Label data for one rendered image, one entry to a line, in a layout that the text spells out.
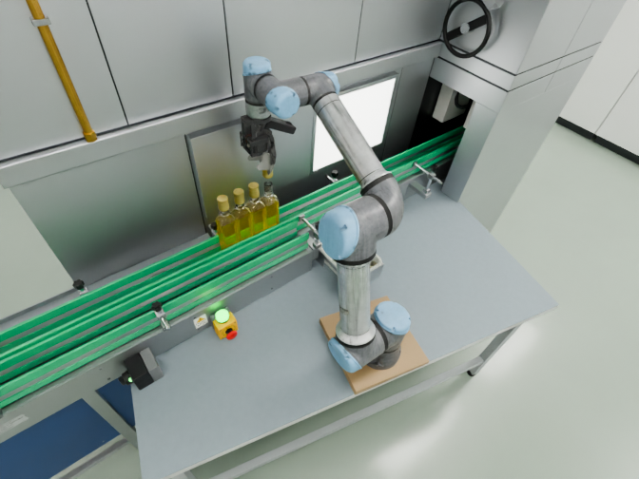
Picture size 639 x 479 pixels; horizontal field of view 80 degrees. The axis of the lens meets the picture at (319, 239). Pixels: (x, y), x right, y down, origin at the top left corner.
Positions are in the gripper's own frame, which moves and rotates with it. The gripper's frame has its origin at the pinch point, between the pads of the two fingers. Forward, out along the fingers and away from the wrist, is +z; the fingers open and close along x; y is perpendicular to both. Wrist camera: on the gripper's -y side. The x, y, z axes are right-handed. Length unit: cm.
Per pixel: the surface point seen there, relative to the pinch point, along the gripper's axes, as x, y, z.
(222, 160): -11.2, 10.5, 0.3
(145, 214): -13.5, 38.7, 13.1
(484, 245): 46, -84, 46
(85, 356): 16, 71, 30
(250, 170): -11.5, 0.5, 8.8
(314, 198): -3.5, -23.4, 27.1
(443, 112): -12, -107, 15
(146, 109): -13.7, 29.2, -21.8
